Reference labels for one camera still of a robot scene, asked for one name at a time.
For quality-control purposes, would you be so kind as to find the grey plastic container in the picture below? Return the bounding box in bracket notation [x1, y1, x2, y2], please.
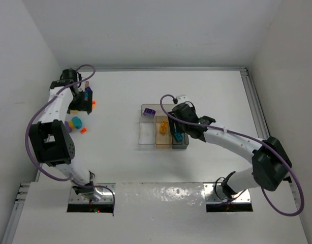
[172, 133, 189, 149]

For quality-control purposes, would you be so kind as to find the amber plastic container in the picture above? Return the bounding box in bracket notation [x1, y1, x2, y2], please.
[155, 116, 172, 149]

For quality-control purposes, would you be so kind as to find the purple and yellow lego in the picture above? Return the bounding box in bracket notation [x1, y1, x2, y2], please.
[64, 121, 73, 133]

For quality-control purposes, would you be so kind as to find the orange lego cluster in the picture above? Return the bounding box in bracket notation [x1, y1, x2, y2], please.
[91, 101, 96, 109]

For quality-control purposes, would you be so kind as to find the purple printed lego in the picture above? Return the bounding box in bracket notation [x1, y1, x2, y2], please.
[143, 108, 156, 117]

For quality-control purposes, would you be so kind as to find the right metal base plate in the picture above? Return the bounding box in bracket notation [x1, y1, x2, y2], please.
[204, 181, 252, 204]

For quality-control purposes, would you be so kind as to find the clear front-left container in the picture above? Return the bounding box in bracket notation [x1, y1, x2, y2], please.
[139, 122, 155, 145]

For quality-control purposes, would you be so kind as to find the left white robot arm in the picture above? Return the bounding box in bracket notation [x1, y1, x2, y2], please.
[25, 69, 95, 198]

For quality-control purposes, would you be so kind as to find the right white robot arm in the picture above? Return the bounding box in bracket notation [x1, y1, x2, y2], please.
[169, 103, 292, 200]

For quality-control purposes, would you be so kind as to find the metal base plate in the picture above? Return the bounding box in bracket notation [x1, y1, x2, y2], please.
[204, 181, 252, 204]
[69, 183, 115, 204]

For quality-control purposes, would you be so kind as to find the clear rear container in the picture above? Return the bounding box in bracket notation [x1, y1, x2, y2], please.
[140, 104, 167, 123]

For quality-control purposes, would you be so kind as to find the teal 2x4 lego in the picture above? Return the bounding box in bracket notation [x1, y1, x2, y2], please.
[174, 132, 184, 143]

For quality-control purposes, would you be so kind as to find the white front cover panel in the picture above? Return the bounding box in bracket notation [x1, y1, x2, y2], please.
[13, 182, 307, 243]

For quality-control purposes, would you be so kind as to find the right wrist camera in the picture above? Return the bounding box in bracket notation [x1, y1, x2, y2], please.
[173, 95, 190, 104]

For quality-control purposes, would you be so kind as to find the small orange lego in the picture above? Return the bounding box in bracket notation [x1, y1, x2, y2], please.
[80, 128, 87, 134]

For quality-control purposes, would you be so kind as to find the teal round lego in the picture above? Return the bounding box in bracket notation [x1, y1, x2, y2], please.
[70, 116, 83, 129]

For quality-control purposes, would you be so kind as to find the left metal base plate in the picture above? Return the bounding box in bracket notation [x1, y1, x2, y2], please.
[69, 183, 115, 204]

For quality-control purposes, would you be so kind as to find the rear aluminium rail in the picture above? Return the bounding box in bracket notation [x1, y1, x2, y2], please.
[96, 67, 247, 72]

